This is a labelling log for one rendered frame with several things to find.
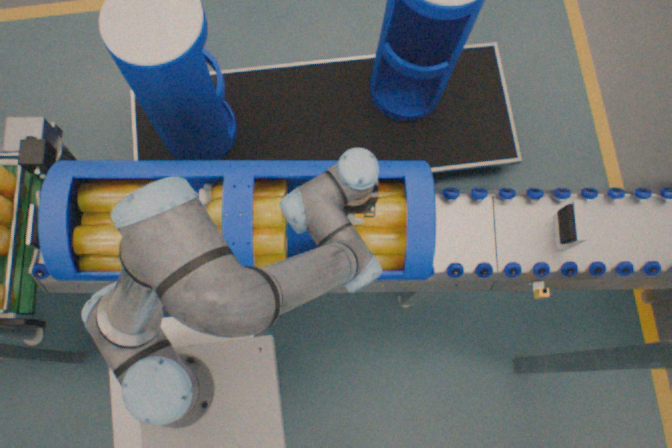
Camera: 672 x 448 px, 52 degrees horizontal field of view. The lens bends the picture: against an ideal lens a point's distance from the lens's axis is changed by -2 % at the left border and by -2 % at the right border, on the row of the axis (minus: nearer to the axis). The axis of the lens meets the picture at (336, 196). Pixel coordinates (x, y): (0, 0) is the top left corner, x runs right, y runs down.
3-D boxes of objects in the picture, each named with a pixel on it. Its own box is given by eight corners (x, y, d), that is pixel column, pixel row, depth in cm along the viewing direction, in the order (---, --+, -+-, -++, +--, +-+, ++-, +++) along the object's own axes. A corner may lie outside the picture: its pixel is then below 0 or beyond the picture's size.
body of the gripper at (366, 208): (373, 220, 151) (379, 206, 140) (334, 220, 151) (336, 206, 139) (372, 186, 153) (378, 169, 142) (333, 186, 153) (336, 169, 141)
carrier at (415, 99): (365, 59, 280) (374, 125, 273) (389, -77, 195) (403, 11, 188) (434, 53, 282) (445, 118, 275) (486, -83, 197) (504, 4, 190)
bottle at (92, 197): (77, 215, 161) (157, 215, 162) (75, 185, 159) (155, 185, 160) (87, 208, 168) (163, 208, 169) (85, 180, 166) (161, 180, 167)
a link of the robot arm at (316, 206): (309, 246, 123) (360, 213, 125) (275, 195, 125) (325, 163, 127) (309, 254, 131) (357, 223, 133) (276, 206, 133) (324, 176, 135)
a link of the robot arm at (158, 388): (157, 435, 130) (140, 441, 117) (122, 374, 133) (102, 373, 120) (211, 399, 132) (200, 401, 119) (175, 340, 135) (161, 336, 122)
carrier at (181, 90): (205, 180, 264) (251, 124, 271) (157, 87, 180) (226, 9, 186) (148, 138, 268) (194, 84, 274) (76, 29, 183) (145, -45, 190)
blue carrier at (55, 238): (420, 291, 175) (440, 263, 148) (72, 292, 172) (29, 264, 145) (414, 185, 185) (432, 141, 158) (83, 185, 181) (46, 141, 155)
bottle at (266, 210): (282, 213, 154) (198, 214, 154) (283, 233, 160) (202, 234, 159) (283, 190, 159) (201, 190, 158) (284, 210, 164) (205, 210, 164)
